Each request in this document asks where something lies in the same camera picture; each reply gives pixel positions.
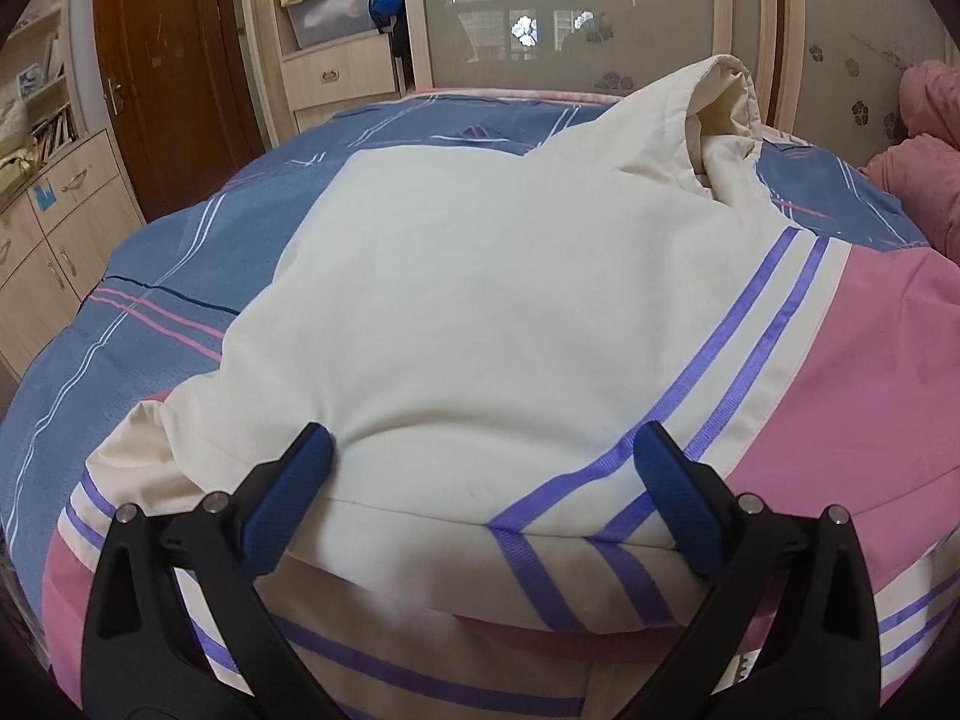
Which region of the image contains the pink folded quilt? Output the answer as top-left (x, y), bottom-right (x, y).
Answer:
top-left (866, 60), bottom-right (960, 256)

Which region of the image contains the beige wardrobe drawer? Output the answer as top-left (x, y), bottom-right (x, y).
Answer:
top-left (281, 37), bottom-right (398, 110)
top-left (292, 94), bottom-right (402, 134)

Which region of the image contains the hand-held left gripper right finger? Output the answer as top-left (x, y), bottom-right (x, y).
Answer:
top-left (632, 421), bottom-right (881, 720)

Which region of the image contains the row of books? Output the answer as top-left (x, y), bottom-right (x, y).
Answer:
top-left (30, 109), bottom-right (76, 162)

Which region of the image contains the frosted glass sliding door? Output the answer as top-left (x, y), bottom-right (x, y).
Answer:
top-left (409, 0), bottom-right (777, 102)
top-left (780, 0), bottom-right (960, 166)

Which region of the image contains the blue striped bed sheet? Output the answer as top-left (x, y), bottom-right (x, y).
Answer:
top-left (0, 90), bottom-right (938, 616)

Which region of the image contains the beige bookshelf cabinet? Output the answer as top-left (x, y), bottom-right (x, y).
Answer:
top-left (0, 0), bottom-right (147, 383)

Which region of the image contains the brown wooden door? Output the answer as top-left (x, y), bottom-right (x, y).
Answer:
top-left (94, 0), bottom-right (263, 222)

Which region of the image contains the beige wooden wardrobe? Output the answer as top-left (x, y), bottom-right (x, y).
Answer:
top-left (236, 0), bottom-right (960, 158)

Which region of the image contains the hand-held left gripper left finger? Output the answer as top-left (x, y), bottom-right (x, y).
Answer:
top-left (81, 424), bottom-right (340, 720)

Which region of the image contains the clear plastic storage box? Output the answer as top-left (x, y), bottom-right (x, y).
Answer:
top-left (287, 0), bottom-right (376, 50)

